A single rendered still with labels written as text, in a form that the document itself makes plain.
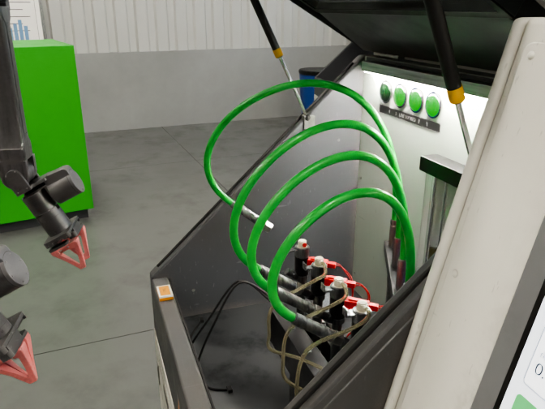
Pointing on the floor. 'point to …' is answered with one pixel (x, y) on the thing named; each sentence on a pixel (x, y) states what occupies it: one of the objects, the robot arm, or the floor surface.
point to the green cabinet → (49, 126)
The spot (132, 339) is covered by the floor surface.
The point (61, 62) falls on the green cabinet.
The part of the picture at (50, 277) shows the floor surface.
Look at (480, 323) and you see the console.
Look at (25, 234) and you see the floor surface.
